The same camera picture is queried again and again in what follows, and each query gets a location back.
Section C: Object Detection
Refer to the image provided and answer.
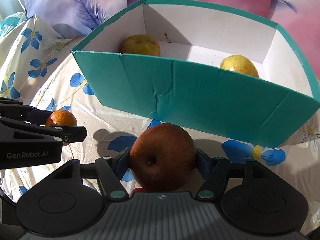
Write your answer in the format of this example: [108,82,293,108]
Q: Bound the orange tangerine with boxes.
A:
[45,109,78,146]

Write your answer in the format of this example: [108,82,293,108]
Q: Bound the red apple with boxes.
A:
[129,123,196,192]

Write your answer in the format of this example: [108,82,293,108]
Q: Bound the floral bed sheet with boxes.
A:
[1,16,319,234]

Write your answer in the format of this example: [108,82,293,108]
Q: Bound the teal cardboard box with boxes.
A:
[72,0,319,148]

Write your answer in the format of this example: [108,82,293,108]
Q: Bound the small yellow pear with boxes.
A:
[220,55,259,78]

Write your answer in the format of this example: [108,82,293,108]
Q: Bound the green-brown apple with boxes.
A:
[120,34,161,56]

